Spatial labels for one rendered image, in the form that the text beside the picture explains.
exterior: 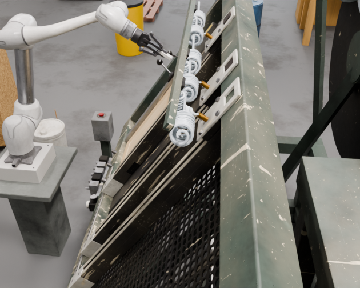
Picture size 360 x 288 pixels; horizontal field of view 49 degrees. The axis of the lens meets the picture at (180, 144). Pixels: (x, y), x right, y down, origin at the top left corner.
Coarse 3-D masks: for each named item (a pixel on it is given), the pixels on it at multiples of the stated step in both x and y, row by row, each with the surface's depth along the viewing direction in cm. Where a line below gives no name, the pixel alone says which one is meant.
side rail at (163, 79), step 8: (216, 0) 227; (216, 8) 225; (208, 16) 228; (216, 16) 227; (208, 24) 231; (160, 80) 255; (152, 88) 262; (160, 88) 259; (152, 96) 263; (144, 104) 268; (136, 112) 272; (136, 120) 276
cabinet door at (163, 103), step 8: (168, 96) 221; (160, 104) 230; (152, 112) 237; (160, 112) 219; (144, 120) 246; (152, 120) 227; (144, 128) 235; (136, 136) 243; (128, 144) 251; (128, 152) 239
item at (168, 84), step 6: (216, 24) 210; (210, 30) 208; (204, 36) 210; (204, 42) 212; (198, 48) 214; (168, 84) 229; (162, 90) 233; (156, 96) 241; (162, 96) 235; (156, 102) 238; (150, 108) 240; (144, 114) 244; (138, 120) 251; (138, 126) 250; (132, 132) 253; (126, 138) 256
